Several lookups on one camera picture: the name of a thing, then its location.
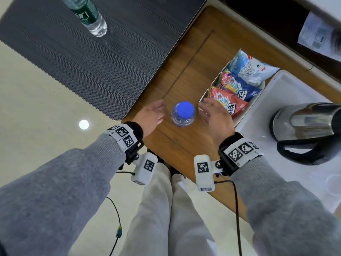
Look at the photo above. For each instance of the person's right hand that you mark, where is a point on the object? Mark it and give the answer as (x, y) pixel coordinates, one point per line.
(221, 122)

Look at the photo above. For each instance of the person's left hand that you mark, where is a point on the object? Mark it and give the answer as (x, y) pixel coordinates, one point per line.
(149, 117)

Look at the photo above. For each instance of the red snack packet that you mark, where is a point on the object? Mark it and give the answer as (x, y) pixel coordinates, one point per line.
(229, 101)

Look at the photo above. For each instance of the white plastic basket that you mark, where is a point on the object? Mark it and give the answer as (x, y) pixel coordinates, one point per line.
(243, 117)

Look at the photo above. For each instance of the blue cap water bottle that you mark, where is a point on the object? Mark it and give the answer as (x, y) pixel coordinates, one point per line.
(183, 111)

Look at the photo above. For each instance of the dark blue snack packet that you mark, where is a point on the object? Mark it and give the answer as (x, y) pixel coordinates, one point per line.
(242, 89)

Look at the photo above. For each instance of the light blue white packet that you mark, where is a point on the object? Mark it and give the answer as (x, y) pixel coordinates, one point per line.
(247, 69)

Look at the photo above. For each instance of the large white tray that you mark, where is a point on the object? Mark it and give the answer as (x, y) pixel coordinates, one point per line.
(287, 90)

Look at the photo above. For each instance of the steel kettle with black lid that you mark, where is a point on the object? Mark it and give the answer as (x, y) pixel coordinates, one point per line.
(306, 122)

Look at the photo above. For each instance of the green cap water bottle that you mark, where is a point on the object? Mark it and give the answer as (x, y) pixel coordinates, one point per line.
(88, 15)

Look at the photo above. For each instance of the person's left forearm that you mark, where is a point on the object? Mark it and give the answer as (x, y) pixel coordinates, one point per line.
(53, 197)

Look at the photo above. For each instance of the person's right forearm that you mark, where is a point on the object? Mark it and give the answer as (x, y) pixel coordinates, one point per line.
(287, 215)

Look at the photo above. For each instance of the person's left leg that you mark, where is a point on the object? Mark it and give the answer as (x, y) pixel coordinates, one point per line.
(151, 218)

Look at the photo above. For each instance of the person's leg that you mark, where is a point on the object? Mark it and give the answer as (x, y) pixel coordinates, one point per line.
(151, 218)
(186, 223)

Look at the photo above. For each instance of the person's right leg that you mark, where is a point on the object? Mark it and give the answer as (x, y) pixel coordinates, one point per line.
(186, 223)

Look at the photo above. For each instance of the white marker left wrist tracker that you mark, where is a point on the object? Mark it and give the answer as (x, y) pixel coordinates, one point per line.
(146, 167)

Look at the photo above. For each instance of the white marker wrist tracker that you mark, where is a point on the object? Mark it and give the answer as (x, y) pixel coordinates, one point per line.
(203, 170)
(146, 167)

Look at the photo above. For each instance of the white marker right wrist tracker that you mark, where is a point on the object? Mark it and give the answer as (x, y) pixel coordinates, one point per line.
(203, 170)

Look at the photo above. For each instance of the printed paper sheet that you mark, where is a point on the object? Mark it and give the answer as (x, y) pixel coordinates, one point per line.
(317, 37)

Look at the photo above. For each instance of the clear plastic cup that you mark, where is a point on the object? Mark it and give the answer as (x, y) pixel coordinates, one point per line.
(334, 185)

